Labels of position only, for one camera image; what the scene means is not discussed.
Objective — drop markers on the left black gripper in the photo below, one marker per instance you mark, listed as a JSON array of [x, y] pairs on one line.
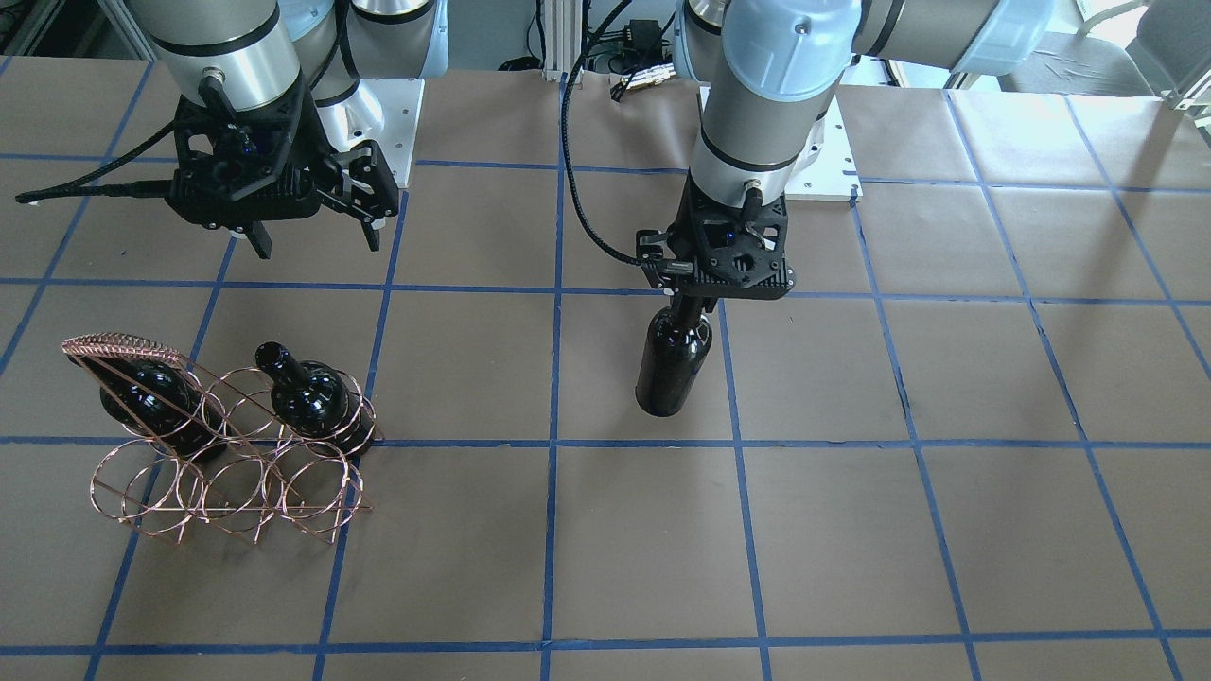
[[688, 306]]

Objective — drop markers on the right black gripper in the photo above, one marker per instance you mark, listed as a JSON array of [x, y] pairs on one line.
[[367, 182]]

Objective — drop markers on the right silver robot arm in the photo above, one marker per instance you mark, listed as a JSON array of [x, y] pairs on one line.
[[258, 48]]

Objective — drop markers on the brown paper table mat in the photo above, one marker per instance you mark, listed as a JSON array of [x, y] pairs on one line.
[[971, 443]]

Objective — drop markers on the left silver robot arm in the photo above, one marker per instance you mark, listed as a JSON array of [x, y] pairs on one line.
[[777, 65]]

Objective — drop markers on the copper wire wine basket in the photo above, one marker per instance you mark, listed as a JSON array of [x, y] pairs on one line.
[[266, 473]]

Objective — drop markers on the aluminium frame post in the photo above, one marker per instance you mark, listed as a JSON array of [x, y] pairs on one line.
[[562, 24]]

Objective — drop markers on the dark wine bottle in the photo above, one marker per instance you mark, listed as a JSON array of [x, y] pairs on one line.
[[313, 400], [677, 344]]

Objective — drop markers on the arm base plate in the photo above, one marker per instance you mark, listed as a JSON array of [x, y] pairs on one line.
[[383, 110], [824, 170]]

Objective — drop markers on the dark wine bottle far slot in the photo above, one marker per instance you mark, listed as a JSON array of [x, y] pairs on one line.
[[153, 399]]

